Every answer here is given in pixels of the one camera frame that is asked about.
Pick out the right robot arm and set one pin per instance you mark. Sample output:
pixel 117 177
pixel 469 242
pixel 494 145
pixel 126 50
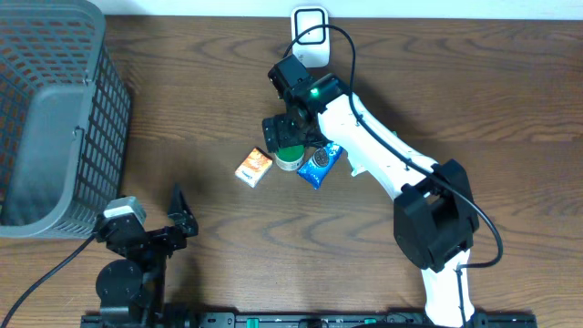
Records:
pixel 434 215

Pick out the light teal snack packet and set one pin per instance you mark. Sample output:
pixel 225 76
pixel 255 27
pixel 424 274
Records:
pixel 357 166

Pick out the green lid jar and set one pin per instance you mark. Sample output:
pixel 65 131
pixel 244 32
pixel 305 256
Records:
pixel 291 158

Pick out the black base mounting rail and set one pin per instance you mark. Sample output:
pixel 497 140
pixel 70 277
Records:
pixel 312 320

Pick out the blue Oreo cookie pack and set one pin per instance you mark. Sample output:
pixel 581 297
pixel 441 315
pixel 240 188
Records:
pixel 317 167

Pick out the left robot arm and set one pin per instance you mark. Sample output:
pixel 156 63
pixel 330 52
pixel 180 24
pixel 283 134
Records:
pixel 131 290

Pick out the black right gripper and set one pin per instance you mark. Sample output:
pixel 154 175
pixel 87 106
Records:
pixel 284 136

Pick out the white barcode scanner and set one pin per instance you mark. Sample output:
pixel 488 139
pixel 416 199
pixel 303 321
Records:
pixel 313 48

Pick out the grey plastic mesh basket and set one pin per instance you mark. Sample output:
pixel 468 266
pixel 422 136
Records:
pixel 65 114

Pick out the orange snack box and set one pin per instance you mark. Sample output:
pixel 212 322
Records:
pixel 254 167

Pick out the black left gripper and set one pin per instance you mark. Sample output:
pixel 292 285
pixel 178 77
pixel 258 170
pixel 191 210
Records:
pixel 184 227

